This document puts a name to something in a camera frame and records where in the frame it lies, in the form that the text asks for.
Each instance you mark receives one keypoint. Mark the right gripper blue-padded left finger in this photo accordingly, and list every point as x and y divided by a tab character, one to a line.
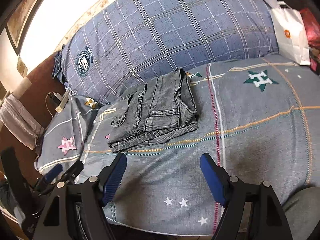
75	211

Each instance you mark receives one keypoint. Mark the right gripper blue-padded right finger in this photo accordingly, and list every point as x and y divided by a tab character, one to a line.
267	218

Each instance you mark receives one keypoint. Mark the grey denim pants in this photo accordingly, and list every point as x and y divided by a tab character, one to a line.
153	112

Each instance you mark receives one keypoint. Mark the grey hanging cloth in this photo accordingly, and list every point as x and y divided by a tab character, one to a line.
20	122

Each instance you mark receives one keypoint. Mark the red plastic bag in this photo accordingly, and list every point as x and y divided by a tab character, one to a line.
312	31

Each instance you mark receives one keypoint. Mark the blue plaid pillow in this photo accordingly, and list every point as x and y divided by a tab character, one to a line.
132	41

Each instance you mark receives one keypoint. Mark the white charger with cable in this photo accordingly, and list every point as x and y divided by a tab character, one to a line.
58	100

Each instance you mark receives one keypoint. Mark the framed wall picture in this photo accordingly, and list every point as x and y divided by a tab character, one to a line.
19	22

